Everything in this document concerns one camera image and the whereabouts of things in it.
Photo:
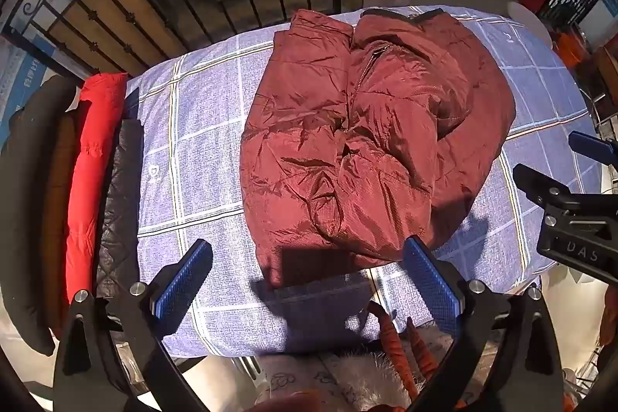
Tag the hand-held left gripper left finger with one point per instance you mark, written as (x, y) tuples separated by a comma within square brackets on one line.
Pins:
[(186, 274)]

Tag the brown garment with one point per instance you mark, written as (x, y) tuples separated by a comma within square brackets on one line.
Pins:
[(58, 199)]

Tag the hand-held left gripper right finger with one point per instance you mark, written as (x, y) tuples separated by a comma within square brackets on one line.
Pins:
[(432, 284)]

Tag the black quilted jacket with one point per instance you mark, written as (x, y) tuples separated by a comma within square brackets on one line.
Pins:
[(123, 199)]

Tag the maroon padded jacket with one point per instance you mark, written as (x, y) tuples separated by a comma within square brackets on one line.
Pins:
[(362, 127)]

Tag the orange plastic stool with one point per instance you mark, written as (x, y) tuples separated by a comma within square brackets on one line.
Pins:
[(572, 50)]

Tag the black padded garment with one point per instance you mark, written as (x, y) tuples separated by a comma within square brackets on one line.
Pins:
[(24, 223)]

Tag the red puffer jacket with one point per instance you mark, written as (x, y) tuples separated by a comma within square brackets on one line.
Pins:
[(94, 161)]

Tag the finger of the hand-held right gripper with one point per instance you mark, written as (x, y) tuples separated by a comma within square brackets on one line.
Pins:
[(536, 185), (591, 147)]

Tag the white round table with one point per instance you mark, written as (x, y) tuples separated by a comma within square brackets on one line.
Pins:
[(528, 21)]

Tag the blue plaid bedsheet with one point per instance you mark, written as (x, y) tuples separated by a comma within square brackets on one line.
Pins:
[(193, 151)]

